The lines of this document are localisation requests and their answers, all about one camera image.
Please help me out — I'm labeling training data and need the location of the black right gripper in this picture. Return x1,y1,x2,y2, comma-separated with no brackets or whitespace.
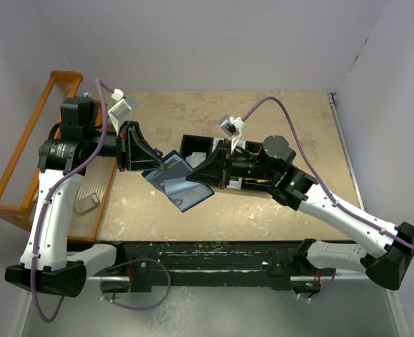
187,138,278,190

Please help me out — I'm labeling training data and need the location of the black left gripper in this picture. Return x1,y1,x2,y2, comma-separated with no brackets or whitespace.
86,120,167,171

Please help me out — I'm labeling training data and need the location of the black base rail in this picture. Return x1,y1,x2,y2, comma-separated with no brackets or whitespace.
94,240,333,292

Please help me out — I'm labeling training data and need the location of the black bin with gold cards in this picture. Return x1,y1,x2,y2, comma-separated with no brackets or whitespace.
241,141,274,192

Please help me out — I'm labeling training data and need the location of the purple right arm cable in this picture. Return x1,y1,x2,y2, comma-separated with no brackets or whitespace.
241,96,414,305

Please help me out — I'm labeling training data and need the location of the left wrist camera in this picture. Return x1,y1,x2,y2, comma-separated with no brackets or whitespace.
108,88,137,134

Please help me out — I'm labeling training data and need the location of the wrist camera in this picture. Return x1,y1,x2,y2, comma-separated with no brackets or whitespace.
108,88,137,134
218,114,245,153

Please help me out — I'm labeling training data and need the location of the aluminium frame rail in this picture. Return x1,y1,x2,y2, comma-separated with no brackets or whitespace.
23,249,396,282

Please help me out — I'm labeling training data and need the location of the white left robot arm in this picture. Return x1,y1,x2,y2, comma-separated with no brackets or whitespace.
4,95,166,298

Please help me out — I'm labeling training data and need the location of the small grey box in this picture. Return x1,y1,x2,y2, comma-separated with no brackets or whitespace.
74,193,100,214

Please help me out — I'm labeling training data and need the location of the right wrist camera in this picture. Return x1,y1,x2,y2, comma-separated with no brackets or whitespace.
218,114,245,153

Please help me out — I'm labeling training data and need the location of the white middle bin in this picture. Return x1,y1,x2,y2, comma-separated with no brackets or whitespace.
212,138,248,190

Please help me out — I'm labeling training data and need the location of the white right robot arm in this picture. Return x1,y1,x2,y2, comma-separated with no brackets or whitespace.
187,136,414,291

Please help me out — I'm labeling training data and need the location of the blue leather card holder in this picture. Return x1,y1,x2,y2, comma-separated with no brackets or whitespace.
142,150,214,213

